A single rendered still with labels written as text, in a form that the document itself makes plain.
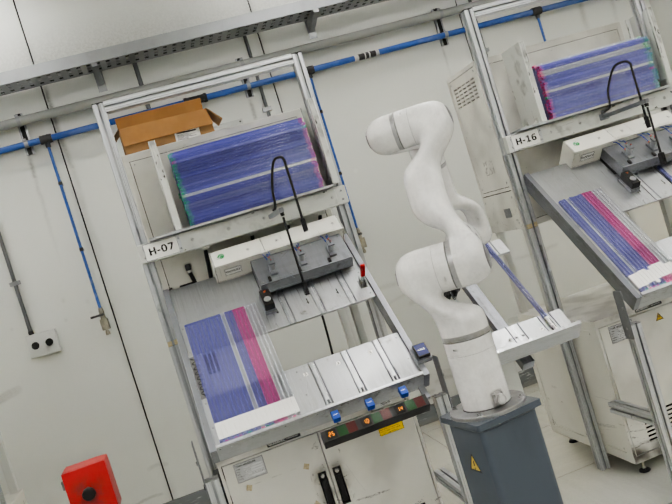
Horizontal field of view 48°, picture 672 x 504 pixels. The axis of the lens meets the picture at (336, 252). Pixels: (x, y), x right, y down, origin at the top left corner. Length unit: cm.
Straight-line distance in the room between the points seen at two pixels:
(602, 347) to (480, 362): 120
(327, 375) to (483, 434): 71
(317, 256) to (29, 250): 200
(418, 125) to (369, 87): 253
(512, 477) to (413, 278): 52
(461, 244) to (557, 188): 127
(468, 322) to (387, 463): 101
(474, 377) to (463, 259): 28
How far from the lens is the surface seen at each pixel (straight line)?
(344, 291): 263
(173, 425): 428
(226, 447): 230
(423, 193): 189
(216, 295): 270
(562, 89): 316
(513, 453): 190
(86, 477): 245
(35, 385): 430
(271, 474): 266
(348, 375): 240
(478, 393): 187
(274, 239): 274
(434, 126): 195
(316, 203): 278
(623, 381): 306
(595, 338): 301
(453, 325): 184
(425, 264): 183
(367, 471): 272
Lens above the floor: 123
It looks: 2 degrees down
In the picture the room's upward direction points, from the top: 17 degrees counter-clockwise
